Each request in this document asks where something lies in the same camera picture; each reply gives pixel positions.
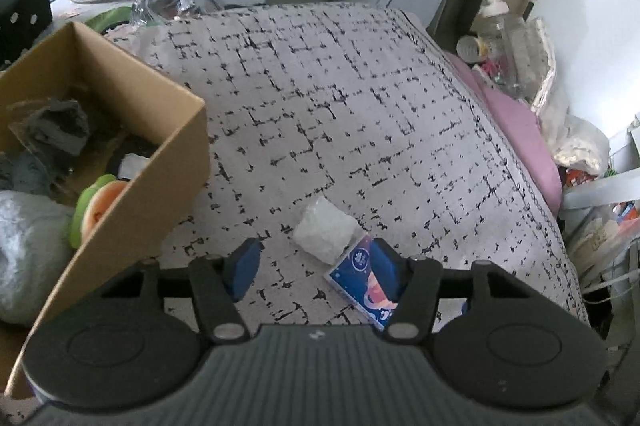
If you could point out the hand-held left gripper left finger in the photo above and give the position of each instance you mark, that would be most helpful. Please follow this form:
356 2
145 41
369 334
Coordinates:
244 268

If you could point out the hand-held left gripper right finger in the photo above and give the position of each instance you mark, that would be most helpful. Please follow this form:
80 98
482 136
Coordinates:
387 271

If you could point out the blue tissue pack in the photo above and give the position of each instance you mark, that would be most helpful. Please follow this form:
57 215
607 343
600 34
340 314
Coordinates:
357 276

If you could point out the white soft packet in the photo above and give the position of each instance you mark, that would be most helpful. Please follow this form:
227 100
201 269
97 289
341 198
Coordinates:
325 231

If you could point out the brown cardboard box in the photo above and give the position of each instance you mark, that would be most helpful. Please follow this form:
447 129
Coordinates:
150 216

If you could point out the green orange plush toy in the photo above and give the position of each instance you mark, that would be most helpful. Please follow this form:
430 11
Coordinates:
87 208

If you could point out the grey cloth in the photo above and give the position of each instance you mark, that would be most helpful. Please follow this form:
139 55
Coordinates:
60 126

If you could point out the white black-patterned blanket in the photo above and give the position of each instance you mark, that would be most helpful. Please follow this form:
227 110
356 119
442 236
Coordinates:
350 131

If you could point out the grey-blue fluffy plush ball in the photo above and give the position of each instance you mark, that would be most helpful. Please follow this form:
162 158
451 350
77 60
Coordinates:
30 256

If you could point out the white metal rack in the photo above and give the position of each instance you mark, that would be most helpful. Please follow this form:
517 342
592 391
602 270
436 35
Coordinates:
595 196

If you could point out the crumpled white plastic bag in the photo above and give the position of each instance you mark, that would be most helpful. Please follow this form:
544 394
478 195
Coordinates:
580 146

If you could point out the paper cup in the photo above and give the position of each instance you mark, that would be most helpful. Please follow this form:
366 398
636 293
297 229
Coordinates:
472 48

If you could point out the clear plastic bottle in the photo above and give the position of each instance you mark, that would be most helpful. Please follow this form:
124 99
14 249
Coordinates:
500 41

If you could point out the clear plastic bag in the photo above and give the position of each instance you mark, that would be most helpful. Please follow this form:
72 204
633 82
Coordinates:
170 3

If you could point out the green leaf-shaped cartoon rug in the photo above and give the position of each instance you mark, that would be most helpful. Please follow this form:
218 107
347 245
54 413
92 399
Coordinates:
107 18

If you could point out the black dice-shaped stool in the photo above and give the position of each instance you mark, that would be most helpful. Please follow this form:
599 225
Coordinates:
25 16

